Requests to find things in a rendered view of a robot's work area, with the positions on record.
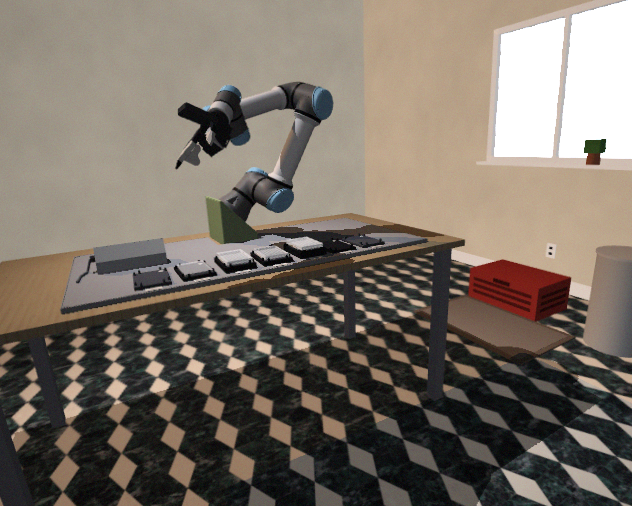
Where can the white operator panel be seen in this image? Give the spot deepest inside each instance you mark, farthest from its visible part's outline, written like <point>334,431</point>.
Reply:
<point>128,256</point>

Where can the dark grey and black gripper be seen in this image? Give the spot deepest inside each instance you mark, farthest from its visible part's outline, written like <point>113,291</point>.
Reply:
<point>206,140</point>

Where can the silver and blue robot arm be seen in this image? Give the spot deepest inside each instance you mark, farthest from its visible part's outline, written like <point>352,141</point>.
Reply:
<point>314,104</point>

